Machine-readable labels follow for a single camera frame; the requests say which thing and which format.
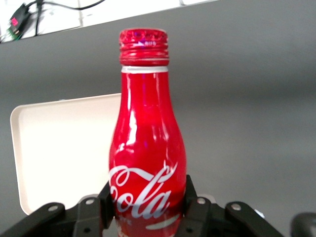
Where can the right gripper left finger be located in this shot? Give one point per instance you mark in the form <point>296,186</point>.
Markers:
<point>86,217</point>

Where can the green circuit board device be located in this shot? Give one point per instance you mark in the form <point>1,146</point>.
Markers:
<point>18,21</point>

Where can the red coke bottle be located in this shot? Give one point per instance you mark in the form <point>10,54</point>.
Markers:
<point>148,148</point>

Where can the beige plastic tray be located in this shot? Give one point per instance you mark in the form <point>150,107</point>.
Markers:
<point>61,148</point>

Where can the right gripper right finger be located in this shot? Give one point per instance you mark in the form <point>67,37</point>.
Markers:
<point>205,219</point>

